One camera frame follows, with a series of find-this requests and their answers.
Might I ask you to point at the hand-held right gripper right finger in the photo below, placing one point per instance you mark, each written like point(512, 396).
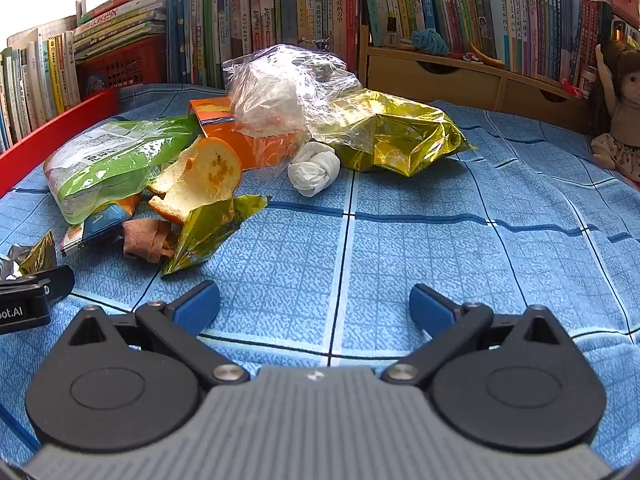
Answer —
point(431, 307)

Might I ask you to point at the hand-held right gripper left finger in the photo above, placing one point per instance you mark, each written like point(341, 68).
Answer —
point(197, 307)

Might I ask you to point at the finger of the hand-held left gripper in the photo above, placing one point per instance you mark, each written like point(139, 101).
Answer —
point(57, 282)

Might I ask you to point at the colourful snack wrapper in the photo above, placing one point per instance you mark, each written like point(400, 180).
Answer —
point(92, 225)

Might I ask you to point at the brown paper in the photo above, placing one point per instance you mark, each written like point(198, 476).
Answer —
point(142, 240)

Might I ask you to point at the green plastic bag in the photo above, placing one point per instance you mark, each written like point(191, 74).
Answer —
point(115, 160)

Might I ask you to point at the large gold foil bag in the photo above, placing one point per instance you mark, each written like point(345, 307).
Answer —
point(400, 135)

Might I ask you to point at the row of thin pale books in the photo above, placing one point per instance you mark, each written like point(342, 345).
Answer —
point(40, 85)

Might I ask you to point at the stack of flat books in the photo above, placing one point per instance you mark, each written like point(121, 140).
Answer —
point(120, 15)

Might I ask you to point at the row of upright books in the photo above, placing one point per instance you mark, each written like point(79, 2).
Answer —
point(260, 10)

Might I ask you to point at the row of shelf books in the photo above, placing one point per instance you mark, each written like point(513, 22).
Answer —
point(475, 5)

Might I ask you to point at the silver gold foil wrapper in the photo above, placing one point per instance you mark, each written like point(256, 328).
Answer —
point(35, 257)

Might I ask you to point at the blue checkered cloth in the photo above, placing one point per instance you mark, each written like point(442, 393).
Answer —
point(425, 240)

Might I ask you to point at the small gold foil wrapper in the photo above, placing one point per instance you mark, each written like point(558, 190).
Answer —
point(200, 235)

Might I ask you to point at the orange fruit peel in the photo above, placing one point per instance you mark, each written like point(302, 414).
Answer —
point(210, 170)

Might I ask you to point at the red flat box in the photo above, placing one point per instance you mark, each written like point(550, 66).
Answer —
point(50, 132)

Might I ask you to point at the orange cardboard box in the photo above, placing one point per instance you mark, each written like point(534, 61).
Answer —
point(250, 150)

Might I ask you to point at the white crumpled tissue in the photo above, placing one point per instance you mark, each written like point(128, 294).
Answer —
point(312, 170)

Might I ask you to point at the red plastic crate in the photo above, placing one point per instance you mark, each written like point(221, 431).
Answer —
point(125, 67)

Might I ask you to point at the wooden drawer unit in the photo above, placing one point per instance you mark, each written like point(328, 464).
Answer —
point(450, 82)

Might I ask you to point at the clear plastic bag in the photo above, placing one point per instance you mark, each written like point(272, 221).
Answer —
point(280, 90)

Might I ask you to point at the blue knitted ball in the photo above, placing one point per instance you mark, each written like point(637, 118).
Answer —
point(430, 42)

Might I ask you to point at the long-haired doll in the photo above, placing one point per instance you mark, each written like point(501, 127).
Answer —
point(620, 110)

